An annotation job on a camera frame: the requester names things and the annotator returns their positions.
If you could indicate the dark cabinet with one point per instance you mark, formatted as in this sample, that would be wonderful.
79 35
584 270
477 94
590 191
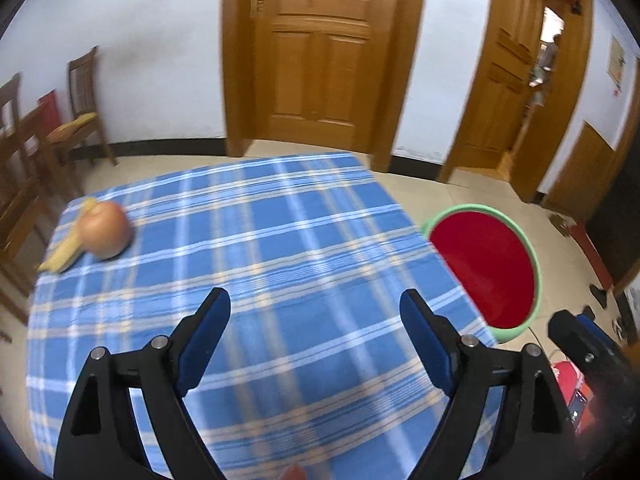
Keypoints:
617 225

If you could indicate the closed wooden door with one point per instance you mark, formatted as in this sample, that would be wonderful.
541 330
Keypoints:
320 60

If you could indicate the wooden chair with cushion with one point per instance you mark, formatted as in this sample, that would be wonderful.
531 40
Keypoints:
82 85

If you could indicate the apple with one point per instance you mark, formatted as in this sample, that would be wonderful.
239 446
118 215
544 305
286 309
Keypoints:
104 230

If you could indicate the red door ornament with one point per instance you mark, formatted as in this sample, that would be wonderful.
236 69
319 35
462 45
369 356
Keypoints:
576 2

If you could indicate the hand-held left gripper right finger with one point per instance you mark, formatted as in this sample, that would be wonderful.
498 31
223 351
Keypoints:
425 335

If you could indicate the blue plaid tablecloth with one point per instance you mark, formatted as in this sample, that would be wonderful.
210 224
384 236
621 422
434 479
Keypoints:
280 240

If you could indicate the wooden wall panel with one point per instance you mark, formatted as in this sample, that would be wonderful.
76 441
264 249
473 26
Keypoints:
585 170

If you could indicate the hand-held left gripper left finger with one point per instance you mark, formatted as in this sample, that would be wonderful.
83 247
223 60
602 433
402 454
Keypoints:
207 330

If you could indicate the smartphone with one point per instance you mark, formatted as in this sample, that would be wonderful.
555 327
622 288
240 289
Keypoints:
578 406

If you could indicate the beige wall cover plate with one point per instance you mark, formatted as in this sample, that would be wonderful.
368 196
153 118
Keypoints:
619 62

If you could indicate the red box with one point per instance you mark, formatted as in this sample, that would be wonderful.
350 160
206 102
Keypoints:
50 107

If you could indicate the black shoe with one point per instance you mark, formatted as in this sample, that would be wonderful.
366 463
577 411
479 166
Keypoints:
598 297

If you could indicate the banana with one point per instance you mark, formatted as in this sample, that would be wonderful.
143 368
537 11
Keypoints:
62 255

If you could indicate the red bin with green rim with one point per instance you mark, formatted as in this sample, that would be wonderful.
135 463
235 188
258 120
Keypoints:
475 260

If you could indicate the open wooden door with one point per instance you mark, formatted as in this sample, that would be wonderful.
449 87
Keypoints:
505 85

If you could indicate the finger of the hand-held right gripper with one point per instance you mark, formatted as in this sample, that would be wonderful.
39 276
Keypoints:
600 335
570 335

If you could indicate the brown slipper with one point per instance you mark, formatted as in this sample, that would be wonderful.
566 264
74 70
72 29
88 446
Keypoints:
559 224

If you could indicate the dark red furniture base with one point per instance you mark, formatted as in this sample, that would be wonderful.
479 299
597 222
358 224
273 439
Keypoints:
592 255

